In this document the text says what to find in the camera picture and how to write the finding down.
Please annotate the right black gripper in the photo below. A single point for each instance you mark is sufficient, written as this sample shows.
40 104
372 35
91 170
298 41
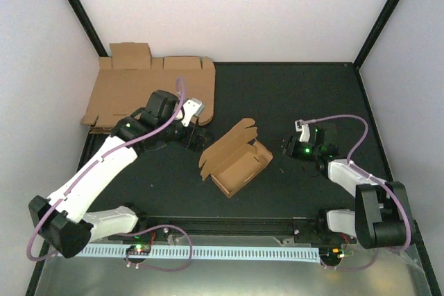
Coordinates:
288 141

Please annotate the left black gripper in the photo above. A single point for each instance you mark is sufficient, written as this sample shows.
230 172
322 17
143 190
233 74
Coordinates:
198 145

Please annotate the brown cardboard box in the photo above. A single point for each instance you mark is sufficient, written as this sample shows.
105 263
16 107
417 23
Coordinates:
235 159

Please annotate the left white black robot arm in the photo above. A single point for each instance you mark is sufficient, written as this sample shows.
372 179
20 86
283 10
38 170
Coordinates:
132 136

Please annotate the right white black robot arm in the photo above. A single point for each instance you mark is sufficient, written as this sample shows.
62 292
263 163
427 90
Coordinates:
381 216

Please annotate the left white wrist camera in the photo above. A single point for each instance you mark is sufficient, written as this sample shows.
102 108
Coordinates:
190 109

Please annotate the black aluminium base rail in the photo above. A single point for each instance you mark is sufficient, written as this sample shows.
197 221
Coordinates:
222 225

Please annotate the white slotted cable duct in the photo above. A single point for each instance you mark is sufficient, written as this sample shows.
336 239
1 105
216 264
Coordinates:
198 252

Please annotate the right black frame post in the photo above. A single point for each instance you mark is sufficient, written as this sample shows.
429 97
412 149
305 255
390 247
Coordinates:
376 30

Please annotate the black frame post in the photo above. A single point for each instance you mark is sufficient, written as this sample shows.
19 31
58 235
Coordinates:
88 27
376 30

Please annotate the left black frame post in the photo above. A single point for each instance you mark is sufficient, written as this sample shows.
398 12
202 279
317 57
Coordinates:
88 27

